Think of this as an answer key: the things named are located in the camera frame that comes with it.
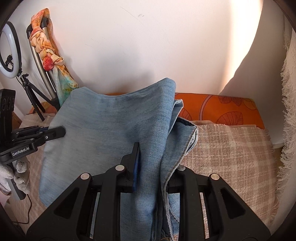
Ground white ring light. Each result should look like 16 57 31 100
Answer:
1 21 22 79

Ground black mini tripod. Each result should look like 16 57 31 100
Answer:
19 74 60 121

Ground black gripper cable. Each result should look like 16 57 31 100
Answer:
11 194 32 225

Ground black left gripper camera box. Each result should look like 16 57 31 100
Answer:
0 88 16 152

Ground green white patterned pillow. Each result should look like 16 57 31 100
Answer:
277 30 295 209

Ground beige plaid bed cover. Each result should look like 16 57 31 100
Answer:
9 121 278 232

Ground orange floral knotted scarf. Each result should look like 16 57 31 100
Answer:
29 8 79 105

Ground orange patterned bed sheet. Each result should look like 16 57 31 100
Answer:
28 92 265 130

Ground white gloved left hand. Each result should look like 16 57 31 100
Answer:
1 158 31 195

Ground light blue denim pants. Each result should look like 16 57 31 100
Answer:
39 78 198 240

